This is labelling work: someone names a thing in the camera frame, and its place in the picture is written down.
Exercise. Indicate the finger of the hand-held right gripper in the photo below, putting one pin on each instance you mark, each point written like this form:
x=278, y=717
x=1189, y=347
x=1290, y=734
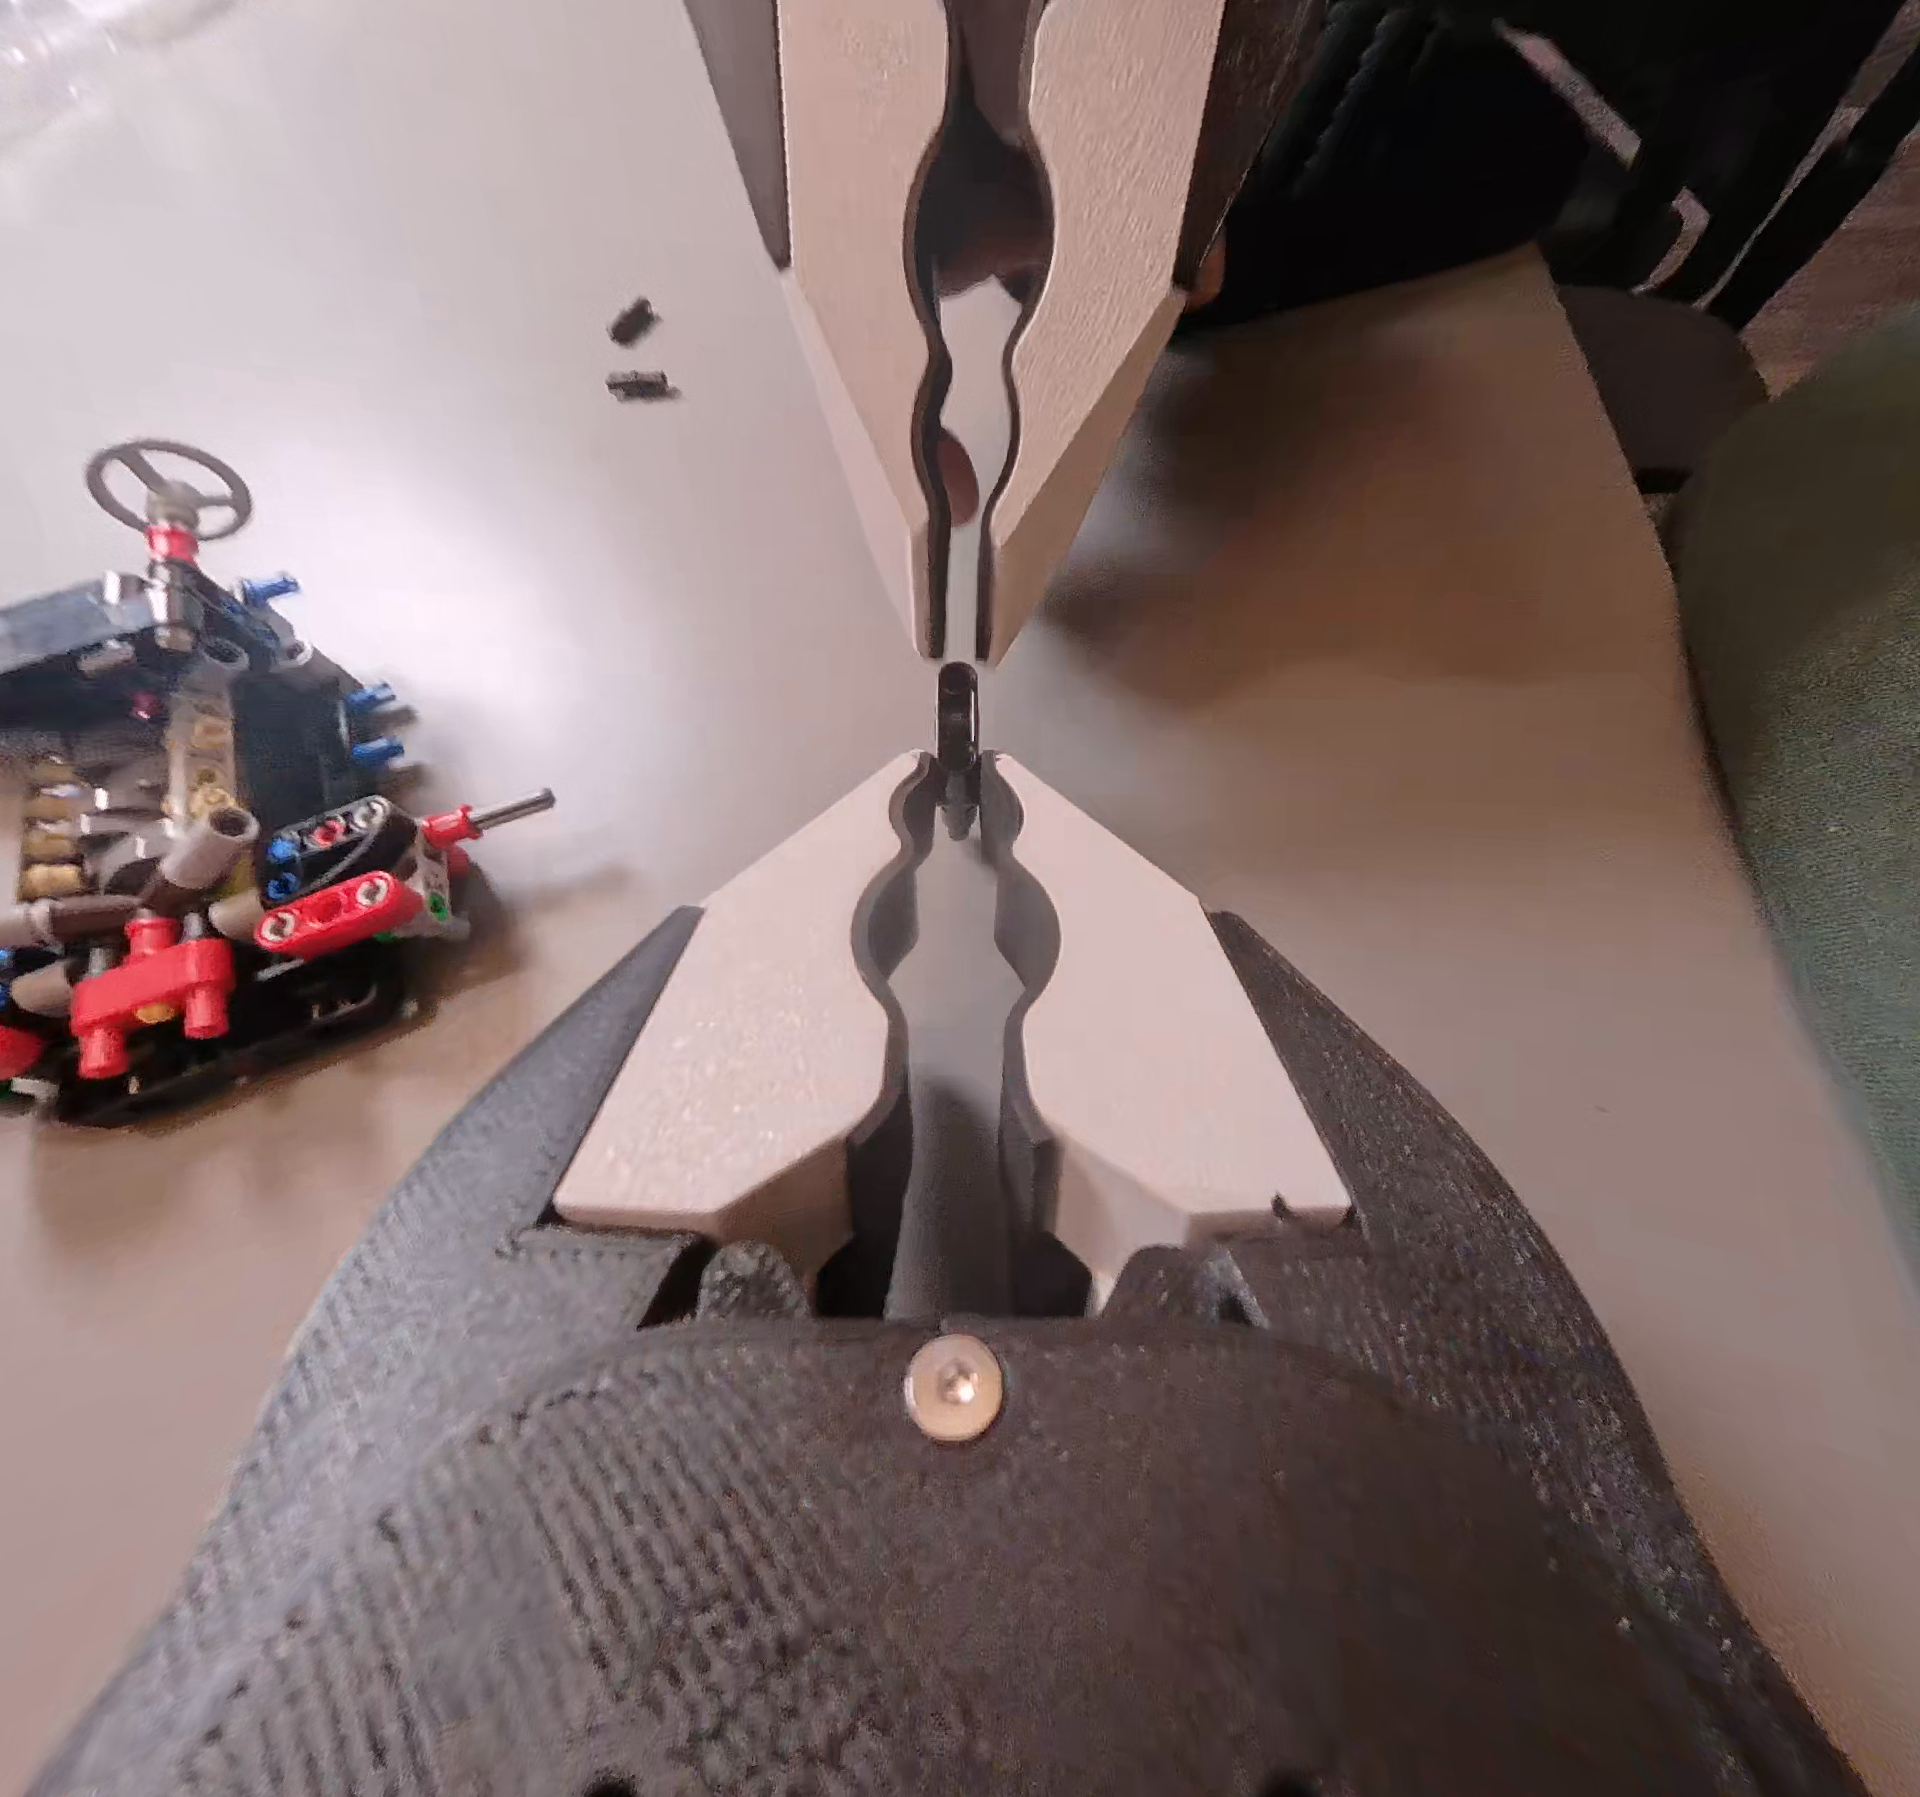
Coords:
x=1125, y=177
x=855, y=177

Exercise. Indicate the lego car model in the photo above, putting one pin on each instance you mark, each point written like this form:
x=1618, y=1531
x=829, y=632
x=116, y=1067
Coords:
x=195, y=838

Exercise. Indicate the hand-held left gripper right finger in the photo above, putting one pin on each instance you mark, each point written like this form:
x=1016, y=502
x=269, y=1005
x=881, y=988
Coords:
x=1171, y=1063

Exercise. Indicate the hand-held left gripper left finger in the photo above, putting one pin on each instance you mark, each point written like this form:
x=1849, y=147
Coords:
x=750, y=1063

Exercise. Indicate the black lego beam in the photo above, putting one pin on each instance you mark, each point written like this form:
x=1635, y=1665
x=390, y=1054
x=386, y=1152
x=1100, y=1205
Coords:
x=961, y=732

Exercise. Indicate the small black lego pin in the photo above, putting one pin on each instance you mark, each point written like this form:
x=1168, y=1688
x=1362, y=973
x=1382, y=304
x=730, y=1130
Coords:
x=632, y=321
x=643, y=388

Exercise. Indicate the dark chair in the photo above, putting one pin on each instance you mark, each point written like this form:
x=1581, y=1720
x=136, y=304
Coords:
x=1665, y=372

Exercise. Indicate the person's right hand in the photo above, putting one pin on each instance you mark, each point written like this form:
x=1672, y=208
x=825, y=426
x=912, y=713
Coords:
x=997, y=253

